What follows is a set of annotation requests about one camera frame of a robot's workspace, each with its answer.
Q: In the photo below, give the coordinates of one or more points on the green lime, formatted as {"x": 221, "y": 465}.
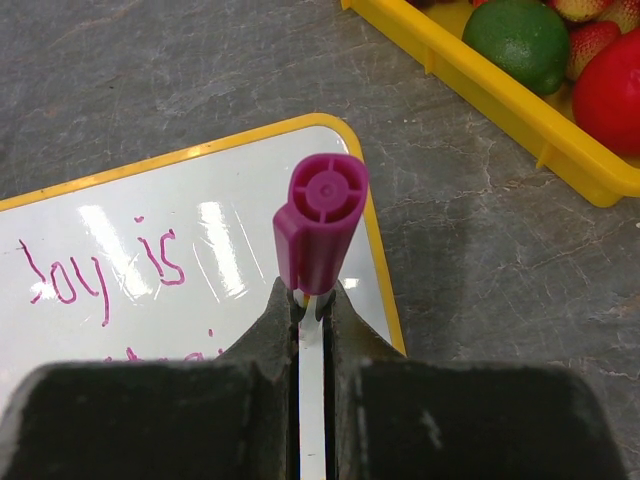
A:
{"x": 526, "y": 39}

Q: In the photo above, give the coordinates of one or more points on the pink capped whiteboard marker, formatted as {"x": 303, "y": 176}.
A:
{"x": 313, "y": 230}

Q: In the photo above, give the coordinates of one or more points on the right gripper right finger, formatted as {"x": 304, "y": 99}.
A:
{"x": 388, "y": 416}

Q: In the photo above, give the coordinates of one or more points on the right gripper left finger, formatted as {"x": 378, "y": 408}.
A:
{"x": 232, "y": 417}

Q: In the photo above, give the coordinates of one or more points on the red apple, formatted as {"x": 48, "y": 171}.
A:
{"x": 605, "y": 99}

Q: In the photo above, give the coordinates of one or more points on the yellow plastic tray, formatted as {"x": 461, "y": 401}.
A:
{"x": 543, "y": 126}

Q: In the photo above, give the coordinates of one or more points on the orange framed whiteboard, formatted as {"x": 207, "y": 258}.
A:
{"x": 174, "y": 258}

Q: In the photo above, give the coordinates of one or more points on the red cherry pile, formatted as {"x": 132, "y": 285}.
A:
{"x": 592, "y": 26}

